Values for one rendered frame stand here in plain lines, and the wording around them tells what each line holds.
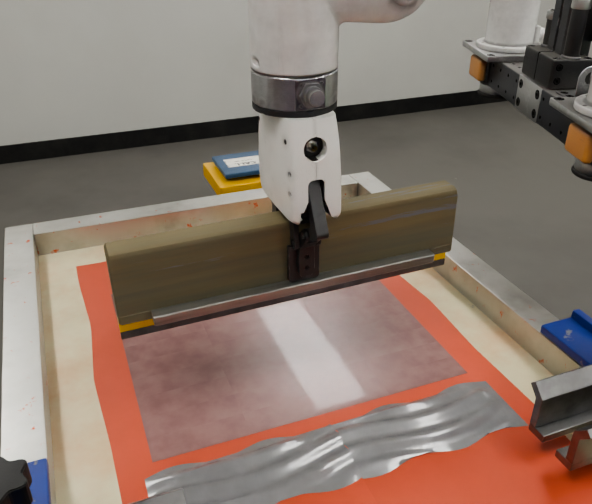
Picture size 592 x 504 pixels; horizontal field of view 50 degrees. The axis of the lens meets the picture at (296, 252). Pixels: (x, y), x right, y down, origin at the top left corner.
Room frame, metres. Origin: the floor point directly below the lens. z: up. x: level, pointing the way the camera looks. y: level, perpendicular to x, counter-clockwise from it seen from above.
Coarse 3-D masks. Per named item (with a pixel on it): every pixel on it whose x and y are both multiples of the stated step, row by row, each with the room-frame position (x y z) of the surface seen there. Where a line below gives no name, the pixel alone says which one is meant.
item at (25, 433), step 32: (256, 192) 0.93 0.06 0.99; (352, 192) 0.97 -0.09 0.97; (32, 224) 0.82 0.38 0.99; (64, 224) 0.82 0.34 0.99; (96, 224) 0.82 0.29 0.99; (128, 224) 0.83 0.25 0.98; (160, 224) 0.85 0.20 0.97; (192, 224) 0.87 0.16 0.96; (32, 256) 0.72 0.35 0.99; (448, 256) 0.72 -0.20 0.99; (32, 288) 0.65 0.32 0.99; (480, 288) 0.66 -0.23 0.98; (512, 288) 0.65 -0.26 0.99; (32, 320) 0.58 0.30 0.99; (512, 320) 0.60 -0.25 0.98; (544, 320) 0.58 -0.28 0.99; (32, 352) 0.52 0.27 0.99; (544, 352) 0.55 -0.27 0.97; (32, 384) 0.47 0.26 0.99; (32, 416) 0.43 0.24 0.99; (0, 448) 0.39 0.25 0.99; (32, 448) 0.39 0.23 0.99
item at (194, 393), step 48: (96, 288) 0.70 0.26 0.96; (96, 336) 0.60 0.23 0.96; (144, 336) 0.60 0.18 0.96; (192, 336) 0.60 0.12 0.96; (240, 336) 0.60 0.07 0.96; (96, 384) 0.51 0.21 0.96; (144, 384) 0.51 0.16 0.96; (192, 384) 0.51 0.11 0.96; (240, 384) 0.51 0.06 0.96; (288, 384) 0.51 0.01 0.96; (144, 432) 0.44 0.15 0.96; (192, 432) 0.44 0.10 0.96; (240, 432) 0.44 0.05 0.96; (288, 432) 0.44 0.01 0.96; (144, 480) 0.39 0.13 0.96
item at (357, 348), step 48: (384, 288) 0.70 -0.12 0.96; (288, 336) 0.60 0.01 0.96; (336, 336) 0.60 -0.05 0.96; (384, 336) 0.60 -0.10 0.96; (432, 336) 0.60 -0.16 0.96; (336, 384) 0.51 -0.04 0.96; (384, 384) 0.51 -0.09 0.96; (432, 384) 0.51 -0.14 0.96; (528, 432) 0.44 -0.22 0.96; (384, 480) 0.39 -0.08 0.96; (432, 480) 0.39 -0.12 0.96; (480, 480) 0.39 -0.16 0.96; (528, 480) 0.39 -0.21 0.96; (576, 480) 0.39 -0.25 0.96
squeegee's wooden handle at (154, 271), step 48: (384, 192) 0.59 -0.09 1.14; (432, 192) 0.59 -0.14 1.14; (144, 240) 0.50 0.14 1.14; (192, 240) 0.50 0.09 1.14; (240, 240) 0.51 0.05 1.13; (288, 240) 0.53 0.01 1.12; (336, 240) 0.55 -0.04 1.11; (384, 240) 0.57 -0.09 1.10; (432, 240) 0.59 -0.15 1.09; (144, 288) 0.48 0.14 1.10; (192, 288) 0.50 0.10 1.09; (240, 288) 0.51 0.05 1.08
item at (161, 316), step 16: (400, 256) 0.57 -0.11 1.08; (416, 256) 0.57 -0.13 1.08; (432, 256) 0.58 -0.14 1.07; (336, 272) 0.54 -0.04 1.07; (352, 272) 0.54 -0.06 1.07; (368, 272) 0.55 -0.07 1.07; (384, 272) 0.56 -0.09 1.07; (256, 288) 0.52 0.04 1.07; (272, 288) 0.52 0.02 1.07; (288, 288) 0.52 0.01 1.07; (304, 288) 0.52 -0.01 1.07; (192, 304) 0.49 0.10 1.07; (208, 304) 0.49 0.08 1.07; (224, 304) 0.49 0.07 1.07; (240, 304) 0.50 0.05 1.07; (160, 320) 0.47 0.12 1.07; (176, 320) 0.48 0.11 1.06
